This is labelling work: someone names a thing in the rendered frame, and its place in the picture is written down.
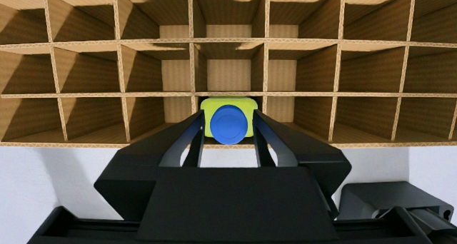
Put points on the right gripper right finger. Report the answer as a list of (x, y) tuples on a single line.
[(294, 148)]

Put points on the brown cardboard carton with grid dividers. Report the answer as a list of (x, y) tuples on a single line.
[(300, 50)]

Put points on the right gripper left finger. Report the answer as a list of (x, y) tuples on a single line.
[(165, 147)]

